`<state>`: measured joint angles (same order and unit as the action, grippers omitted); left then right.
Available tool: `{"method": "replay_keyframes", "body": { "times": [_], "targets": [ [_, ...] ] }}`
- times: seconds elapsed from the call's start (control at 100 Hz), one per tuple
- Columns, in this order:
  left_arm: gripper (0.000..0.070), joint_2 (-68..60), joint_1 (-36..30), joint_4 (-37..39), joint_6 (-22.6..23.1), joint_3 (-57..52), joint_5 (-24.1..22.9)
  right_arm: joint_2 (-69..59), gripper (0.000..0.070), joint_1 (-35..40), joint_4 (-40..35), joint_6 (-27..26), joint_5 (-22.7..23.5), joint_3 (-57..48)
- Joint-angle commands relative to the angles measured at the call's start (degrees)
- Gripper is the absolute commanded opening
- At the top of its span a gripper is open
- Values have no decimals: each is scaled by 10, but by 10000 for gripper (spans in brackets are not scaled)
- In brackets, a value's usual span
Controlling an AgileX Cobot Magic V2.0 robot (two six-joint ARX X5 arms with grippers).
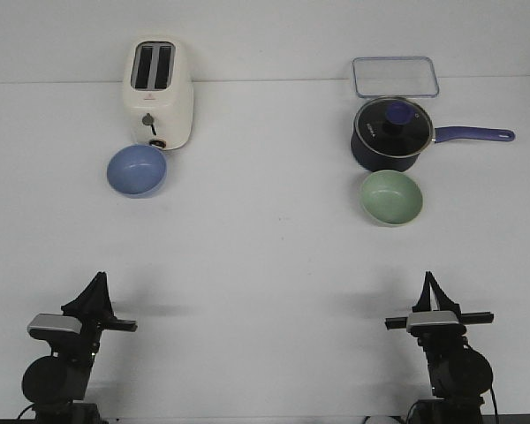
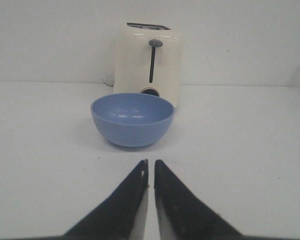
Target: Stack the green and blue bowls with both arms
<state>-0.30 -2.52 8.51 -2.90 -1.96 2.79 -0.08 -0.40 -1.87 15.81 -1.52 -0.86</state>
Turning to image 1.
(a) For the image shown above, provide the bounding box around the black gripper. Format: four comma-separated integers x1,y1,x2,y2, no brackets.
61,271,138,353
384,271,495,349

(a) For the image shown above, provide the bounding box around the green bowl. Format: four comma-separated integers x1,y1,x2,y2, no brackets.
359,170,424,227

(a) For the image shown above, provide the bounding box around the blue bowl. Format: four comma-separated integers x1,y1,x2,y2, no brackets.
106,145,168,198

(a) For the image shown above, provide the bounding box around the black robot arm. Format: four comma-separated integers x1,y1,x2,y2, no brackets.
21,271,137,423
385,271,494,423

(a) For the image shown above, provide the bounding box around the dark blue saucepan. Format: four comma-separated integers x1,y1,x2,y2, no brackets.
351,126,516,172

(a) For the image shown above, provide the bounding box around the glass pot lid blue knob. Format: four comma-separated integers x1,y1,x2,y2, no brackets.
354,97,434,144

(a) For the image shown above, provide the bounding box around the clear rectangular container lid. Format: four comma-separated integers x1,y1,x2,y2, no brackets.
352,57,440,99

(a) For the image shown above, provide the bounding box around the white two-slot toaster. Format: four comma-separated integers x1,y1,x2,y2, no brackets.
122,35,194,150

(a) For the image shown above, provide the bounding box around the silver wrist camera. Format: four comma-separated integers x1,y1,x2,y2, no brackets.
26,314,82,341
406,310,460,335

